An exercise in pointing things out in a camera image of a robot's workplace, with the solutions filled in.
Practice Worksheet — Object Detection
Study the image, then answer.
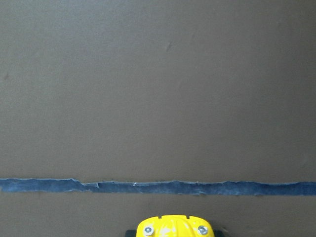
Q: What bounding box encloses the yellow beetle toy car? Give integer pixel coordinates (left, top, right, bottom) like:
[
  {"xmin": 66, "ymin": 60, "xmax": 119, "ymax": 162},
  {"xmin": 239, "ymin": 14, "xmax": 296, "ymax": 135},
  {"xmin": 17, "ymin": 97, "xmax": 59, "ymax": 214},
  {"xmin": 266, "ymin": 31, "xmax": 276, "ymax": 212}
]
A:
[{"xmin": 136, "ymin": 215, "xmax": 215, "ymax": 237}]

